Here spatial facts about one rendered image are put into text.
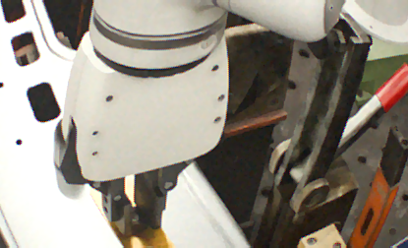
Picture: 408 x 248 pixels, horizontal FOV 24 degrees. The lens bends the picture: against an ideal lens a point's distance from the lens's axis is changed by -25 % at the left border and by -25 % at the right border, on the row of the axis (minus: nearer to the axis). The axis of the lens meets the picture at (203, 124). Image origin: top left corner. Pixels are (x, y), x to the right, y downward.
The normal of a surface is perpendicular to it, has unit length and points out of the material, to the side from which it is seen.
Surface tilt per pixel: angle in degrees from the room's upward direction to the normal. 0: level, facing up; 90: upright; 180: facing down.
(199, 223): 0
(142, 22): 90
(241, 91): 90
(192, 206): 0
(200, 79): 89
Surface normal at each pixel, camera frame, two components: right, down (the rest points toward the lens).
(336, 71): -0.86, 0.14
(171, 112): 0.47, 0.69
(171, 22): 0.21, 0.73
